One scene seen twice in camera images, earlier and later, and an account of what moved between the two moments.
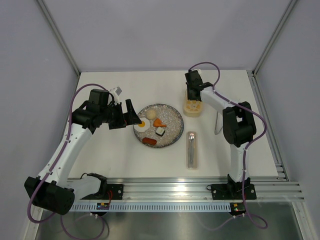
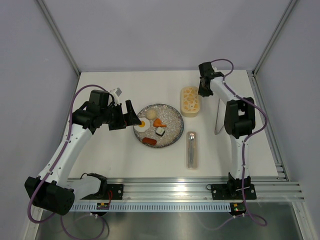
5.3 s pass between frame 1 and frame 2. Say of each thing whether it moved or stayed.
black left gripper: stayed
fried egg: stayed
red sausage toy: stayed
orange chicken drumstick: stayed
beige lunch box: moved
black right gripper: moved
